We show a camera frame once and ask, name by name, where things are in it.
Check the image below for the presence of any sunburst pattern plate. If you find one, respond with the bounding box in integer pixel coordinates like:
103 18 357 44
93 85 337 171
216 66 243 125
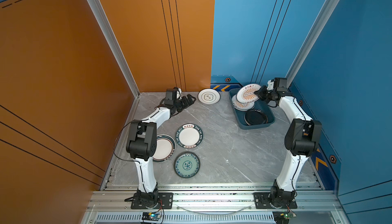
232 95 255 111
236 84 261 104

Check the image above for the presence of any white clover pattern plate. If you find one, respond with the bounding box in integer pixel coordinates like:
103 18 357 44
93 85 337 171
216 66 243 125
198 89 221 104

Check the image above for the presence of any hao shi wei plate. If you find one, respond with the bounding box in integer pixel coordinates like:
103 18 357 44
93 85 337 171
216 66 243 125
175 123 204 149

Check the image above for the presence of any green red rimmed plate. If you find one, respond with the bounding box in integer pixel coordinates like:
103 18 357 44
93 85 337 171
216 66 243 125
153 135 176 163

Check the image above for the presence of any teal floral pattern plate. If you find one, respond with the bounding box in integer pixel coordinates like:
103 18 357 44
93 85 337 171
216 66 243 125
174 151 201 179

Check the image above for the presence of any black plate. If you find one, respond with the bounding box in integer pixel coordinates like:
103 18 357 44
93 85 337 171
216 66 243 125
244 109 268 125

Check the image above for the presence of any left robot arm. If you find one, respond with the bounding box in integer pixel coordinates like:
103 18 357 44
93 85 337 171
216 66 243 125
126 87 196 194

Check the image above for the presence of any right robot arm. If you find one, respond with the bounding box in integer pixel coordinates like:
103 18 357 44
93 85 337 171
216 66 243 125
255 78 322 206

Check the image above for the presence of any teal plastic bin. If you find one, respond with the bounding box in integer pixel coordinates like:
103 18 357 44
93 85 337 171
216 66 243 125
229 88 275 130

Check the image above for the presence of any left green circuit board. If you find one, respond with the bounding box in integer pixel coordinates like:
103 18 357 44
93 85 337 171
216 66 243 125
141 212 162 224

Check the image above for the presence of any green circuit board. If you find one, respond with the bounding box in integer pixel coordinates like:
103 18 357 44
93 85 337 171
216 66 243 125
273 212 297 224
141 212 162 224

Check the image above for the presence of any right green circuit board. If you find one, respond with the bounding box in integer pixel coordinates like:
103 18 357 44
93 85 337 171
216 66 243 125
273 212 297 224

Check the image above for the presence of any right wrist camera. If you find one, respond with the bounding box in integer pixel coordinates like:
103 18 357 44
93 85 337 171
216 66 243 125
267 79 275 91

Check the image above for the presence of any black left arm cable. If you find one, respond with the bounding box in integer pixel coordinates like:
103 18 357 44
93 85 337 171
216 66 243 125
113 119 141 163

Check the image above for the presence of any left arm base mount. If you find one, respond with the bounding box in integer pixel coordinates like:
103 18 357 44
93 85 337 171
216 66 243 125
131 191 174 210

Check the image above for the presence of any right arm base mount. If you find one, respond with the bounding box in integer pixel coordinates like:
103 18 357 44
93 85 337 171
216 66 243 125
253 192 298 210

